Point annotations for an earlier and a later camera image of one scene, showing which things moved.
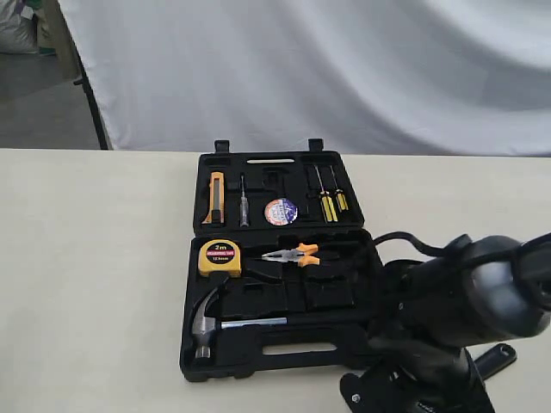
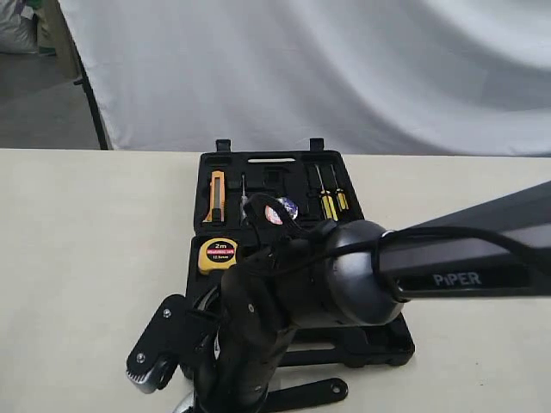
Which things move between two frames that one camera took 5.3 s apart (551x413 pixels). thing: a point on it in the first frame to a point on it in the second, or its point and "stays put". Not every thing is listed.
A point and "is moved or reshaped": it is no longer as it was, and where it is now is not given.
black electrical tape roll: [281, 212] stays put
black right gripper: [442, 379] to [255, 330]
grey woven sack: [18, 27] stays put
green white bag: [46, 29] stays put
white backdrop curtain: [368, 77] stays put
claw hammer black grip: [331, 321] is moved or reshaped
